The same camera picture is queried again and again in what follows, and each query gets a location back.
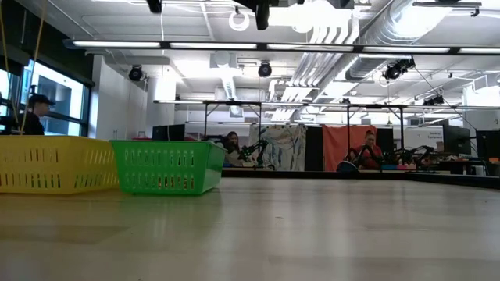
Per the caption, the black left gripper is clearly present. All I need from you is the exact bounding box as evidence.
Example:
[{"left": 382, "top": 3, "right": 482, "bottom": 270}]
[{"left": 242, "top": 0, "right": 305, "bottom": 8}]

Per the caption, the black overhead light bar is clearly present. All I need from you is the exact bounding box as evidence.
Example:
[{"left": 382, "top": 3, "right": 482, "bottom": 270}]
[{"left": 64, "top": 38, "right": 500, "bottom": 55}]

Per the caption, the black ceiling spotlight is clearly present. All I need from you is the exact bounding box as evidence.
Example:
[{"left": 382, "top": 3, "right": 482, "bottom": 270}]
[
  {"left": 127, "top": 65, "right": 146, "bottom": 82},
  {"left": 257, "top": 60, "right": 273, "bottom": 78}
]

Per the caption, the white ceiling conduit bundle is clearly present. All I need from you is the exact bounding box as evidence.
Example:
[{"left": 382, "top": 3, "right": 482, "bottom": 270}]
[{"left": 269, "top": 15, "right": 360, "bottom": 122}]

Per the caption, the person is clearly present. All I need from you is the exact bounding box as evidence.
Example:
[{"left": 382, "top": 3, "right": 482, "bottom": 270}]
[
  {"left": 7, "top": 93, "right": 56, "bottom": 137},
  {"left": 347, "top": 130, "right": 386, "bottom": 171},
  {"left": 222, "top": 130, "right": 246, "bottom": 168}
]

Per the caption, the white patterned cloth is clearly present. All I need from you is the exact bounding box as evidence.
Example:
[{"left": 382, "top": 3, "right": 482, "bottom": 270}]
[{"left": 249, "top": 123, "right": 308, "bottom": 172}]

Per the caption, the black computer monitor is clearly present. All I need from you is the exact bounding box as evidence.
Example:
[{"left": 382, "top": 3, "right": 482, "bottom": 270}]
[
  {"left": 475, "top": 130, "right": 500, "bottom": 160},
  {"left": 151, "top": 123, "right": 187, "bottom": 141},
  {"left": 442, "top": 123, "right": 473, "bottom": 156}
]

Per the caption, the black partition panel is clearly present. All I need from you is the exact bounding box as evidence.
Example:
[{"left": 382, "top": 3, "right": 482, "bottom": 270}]
[{"left": 304, "top": 125, "right": 324, "bottom": 172}]

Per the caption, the orange cloth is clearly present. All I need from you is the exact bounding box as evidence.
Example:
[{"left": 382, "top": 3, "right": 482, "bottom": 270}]
[{"left": 322, "top": 124, "right": 378, "bottom": 172}]

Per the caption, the green plastic basket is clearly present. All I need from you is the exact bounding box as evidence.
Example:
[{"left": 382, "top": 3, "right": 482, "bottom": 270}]
[{"left": 111, "top": 139, "right": 227, "bottom": 196}]

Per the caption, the dark round chair back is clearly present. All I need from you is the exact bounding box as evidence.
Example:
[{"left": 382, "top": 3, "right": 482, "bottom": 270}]
[{"left": 336, "top": 160, "right": 360, "bottom": 174}]

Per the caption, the large window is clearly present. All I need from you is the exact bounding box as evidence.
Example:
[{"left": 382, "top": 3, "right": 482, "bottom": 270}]
[{"left": 0, "top": 58, "right": 93, "bottom": 140}]

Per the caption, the yellow plastic basket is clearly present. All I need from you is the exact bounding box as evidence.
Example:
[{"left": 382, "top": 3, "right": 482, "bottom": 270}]
[{"left": 0, "top": 135, "right": 120, "bottom": 195}]

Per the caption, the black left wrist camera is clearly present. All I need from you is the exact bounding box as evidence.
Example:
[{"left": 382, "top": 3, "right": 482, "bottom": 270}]
[{"left": 255, "top": 3, "right": 271, "bottom": 31}]

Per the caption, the white ring ceiling fixture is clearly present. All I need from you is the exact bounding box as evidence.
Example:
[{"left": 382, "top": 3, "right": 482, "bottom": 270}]
[{"left": 228, "top": 5, "right": 251, "bottom": 33}]

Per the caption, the black distant rig frame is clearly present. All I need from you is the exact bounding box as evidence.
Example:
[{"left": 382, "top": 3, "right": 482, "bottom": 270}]
[
  {"left": 346, "top": 103, "right": 405, "bottom": 169},
  {"left": 202, "top": 100, "right": 263, "bottom": 169}
]

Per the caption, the silver ventilation duct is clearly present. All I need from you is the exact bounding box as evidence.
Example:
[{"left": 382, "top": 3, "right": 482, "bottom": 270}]
[{"left": 345, "top": 0, "right": 454, "bottom": 81}]

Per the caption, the black ceiling camera mount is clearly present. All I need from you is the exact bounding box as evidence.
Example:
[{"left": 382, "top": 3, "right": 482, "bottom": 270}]
[
  {"left": 382, "top": 57, "right": 417, "bottom": 82},
  {"left": 423, "top": 94, "right": 445, "bottom": 107}
]

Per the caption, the black aluminium table frame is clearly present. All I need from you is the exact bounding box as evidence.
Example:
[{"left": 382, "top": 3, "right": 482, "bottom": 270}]
[{"left": 221, "top": 167, "right": 500, "bottom": 191}]

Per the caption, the white wall sign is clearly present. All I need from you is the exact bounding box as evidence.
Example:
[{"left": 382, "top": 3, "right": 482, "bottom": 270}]
[{"left": 405, "top": 126, "right": 445, "bottom": 149}]

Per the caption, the yellow cable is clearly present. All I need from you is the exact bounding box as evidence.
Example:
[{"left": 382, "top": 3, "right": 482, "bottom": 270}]
[{"left": 0, "top": 0, "right": 47, "bottom": 133}]

